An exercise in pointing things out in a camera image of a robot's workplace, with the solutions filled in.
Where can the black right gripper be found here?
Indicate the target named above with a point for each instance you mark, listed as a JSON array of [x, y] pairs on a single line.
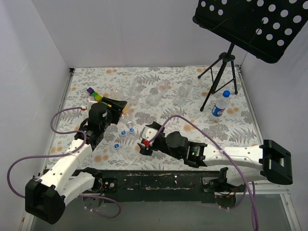
[[152, 138]]

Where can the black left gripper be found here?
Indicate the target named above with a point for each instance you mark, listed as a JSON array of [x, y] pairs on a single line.
[[114, 109]]

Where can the clear bottle blue label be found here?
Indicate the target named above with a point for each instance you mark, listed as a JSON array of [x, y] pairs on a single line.
[[221, 104]]

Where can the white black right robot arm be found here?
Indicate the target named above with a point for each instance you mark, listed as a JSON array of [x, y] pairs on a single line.
[[268, 161]]

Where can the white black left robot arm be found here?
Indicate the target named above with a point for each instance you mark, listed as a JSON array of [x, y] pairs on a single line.
[[47, 197]]

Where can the toy block car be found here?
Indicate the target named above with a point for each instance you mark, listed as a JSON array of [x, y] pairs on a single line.
[[97, 97]]

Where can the black music stand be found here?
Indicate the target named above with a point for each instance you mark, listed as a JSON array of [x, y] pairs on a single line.
[[263, 28]]

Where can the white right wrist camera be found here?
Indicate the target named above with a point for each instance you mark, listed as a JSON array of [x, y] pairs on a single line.
[[148, 136]]

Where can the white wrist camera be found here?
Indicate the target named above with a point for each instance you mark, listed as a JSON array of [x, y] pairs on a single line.
[[148, 136], [88, 105]]

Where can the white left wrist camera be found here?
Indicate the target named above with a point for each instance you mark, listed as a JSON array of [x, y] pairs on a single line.
[[88, 105]]

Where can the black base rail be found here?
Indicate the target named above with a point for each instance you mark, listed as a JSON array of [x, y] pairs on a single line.
[[155, 186]]

